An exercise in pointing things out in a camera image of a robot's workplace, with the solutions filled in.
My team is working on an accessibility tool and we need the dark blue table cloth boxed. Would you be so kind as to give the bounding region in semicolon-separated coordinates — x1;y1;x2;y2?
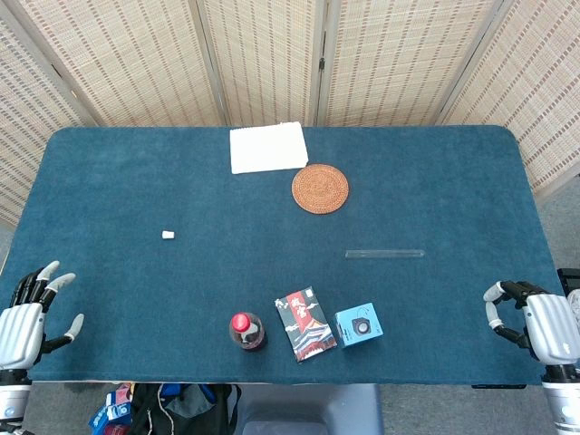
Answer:
0;125;567;386

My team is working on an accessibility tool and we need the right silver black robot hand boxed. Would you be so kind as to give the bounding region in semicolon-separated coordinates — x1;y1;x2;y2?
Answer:
482;280;580;366

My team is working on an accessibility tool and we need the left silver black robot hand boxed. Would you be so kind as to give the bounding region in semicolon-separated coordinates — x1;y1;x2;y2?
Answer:
0;260;85;371

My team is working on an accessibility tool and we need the light blue speaker box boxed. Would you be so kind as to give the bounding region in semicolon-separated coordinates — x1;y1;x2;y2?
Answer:
333;302;384;349

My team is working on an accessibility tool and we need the cola bottle with red cap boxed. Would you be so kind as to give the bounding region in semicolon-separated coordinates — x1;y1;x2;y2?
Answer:
228;311;267;353

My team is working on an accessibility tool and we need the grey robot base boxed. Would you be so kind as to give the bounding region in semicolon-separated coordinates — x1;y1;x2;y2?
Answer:
235;383;384;435

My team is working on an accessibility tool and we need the clear glass test tube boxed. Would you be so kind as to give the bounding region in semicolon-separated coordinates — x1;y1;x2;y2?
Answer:
344;248;426;260

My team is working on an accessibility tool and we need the white folded cloth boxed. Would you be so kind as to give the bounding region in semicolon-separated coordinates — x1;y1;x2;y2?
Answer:
228;121;310;175

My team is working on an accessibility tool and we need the black backpack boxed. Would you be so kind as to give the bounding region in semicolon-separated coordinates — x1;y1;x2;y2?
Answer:
129;382;241;435

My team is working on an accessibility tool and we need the bamboo folding screen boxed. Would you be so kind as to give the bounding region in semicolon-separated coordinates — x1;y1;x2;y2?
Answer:
0;0;580;227

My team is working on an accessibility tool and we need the blue white packages pile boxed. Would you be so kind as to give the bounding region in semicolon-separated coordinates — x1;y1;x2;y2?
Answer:
88;382;135;435

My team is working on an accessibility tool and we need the round woven brown coaster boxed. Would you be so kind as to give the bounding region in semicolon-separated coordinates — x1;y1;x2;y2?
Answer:
291;163;351;215

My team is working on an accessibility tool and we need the black red card box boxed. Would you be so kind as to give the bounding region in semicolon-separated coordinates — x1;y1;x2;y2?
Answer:
274;285;338;363

